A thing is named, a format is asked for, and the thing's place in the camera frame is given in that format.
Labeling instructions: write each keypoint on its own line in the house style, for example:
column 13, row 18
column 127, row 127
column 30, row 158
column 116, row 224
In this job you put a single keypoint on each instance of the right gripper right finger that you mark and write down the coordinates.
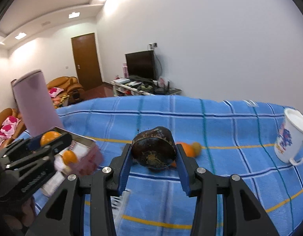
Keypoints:
column 242, row 212

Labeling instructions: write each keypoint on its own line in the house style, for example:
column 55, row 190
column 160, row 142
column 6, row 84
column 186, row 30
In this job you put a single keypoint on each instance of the rectangular metal tin tray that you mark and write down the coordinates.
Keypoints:
column 89, row 158

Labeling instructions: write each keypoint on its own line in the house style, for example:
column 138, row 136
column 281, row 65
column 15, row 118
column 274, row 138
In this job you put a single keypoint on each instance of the white tv stand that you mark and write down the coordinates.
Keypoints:
column 127, row 87

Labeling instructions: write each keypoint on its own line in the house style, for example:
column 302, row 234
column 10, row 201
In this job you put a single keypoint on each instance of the orange leather sofa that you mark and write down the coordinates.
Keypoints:
column 4, row 141

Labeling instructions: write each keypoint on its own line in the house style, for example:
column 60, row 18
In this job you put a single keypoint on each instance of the blue plaid tablecloth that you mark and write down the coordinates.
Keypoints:
column 237, row 137

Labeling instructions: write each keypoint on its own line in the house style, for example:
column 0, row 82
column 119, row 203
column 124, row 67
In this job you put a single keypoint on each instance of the dark purple passion fruit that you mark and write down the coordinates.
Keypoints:
column 154, row 148

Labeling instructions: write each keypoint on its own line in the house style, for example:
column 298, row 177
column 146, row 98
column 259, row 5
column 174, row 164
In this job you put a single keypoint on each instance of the orange tangerine on cloth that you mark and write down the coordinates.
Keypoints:
column 188, row 149

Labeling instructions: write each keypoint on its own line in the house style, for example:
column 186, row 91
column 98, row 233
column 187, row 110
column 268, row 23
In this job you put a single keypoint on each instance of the white printed mug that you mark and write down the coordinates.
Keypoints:
column 289, row 143

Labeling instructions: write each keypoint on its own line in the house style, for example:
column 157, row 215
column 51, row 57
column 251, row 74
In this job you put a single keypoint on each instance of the small brown-green longan fruit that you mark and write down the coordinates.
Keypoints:
column 197, row 148

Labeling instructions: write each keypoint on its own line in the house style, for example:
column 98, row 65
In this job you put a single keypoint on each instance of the round orange fruit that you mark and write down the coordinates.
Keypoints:
column 49, row 137

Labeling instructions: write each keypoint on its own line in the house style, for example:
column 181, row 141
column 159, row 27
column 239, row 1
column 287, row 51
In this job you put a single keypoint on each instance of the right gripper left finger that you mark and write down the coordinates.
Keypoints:
column 63, row 214

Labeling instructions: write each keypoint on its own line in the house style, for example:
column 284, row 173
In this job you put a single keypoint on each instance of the small orange kumquat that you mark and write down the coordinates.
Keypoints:
column 69, row 157

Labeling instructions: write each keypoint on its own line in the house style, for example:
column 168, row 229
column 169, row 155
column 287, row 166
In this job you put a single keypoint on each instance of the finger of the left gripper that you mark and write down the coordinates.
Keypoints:
column 28, row 165
column 21, row 153

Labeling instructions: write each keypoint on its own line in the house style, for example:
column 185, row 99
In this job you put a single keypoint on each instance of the orange leather armchair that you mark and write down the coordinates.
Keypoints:
column 73, row 90

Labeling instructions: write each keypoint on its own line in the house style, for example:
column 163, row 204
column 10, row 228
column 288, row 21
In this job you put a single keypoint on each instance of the black television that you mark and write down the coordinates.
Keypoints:
column 141, row 64

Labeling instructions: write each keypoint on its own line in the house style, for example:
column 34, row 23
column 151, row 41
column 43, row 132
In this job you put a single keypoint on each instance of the brown wooden door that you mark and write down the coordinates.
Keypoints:
column 86, row 61

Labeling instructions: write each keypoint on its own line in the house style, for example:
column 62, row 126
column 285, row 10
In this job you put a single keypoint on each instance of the pink floral cushion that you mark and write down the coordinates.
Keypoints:
column 55, row 91
column 9, row 126

